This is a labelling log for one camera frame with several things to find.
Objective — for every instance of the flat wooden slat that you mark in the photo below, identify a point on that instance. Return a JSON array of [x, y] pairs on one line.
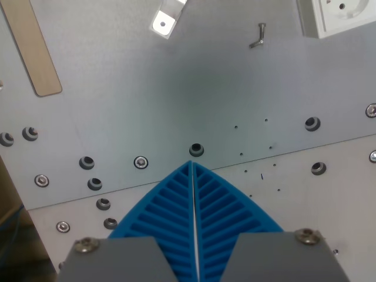
[[35, 55]]

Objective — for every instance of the bent metal bracket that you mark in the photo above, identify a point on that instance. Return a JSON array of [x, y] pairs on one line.
[[164, 22]]

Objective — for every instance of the small steel bolt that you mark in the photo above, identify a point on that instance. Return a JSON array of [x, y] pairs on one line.
[[261, 29], [256, 43]]

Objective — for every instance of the grey countersunk bushing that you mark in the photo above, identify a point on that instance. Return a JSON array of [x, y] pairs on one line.
[[110, 223], [312, 124], [196, 149], [318, 168]]

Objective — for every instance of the silver hex socket screw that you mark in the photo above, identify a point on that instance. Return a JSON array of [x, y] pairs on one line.
[[141, 162], [371, 110], [373, 156], [41, 180], [63, 226]]

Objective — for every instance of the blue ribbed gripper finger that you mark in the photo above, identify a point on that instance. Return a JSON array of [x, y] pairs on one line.
[[164, 205], [223, 205]]

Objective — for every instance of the white power socket box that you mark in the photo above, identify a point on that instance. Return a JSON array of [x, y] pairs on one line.
[[337, 14]]

